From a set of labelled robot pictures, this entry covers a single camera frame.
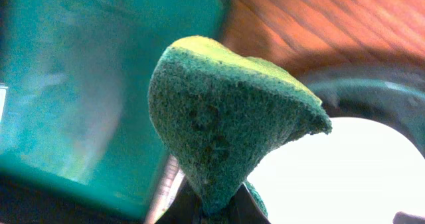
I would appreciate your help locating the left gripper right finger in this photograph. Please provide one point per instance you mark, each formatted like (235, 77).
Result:
(242, 209)

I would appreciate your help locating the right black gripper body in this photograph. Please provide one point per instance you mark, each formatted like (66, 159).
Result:
(405, 218)

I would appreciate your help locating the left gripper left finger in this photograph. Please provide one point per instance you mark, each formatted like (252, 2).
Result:
(185, 209)

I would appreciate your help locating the white plate top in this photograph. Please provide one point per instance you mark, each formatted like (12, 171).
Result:
(362, 172)

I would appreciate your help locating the green yellow sponge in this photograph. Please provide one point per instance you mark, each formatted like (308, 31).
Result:
(220, 114)

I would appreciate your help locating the black rectangular water tray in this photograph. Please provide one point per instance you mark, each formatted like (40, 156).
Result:
(77, 145)

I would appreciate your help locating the black round tray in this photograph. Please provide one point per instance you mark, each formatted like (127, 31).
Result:
(391, 95)

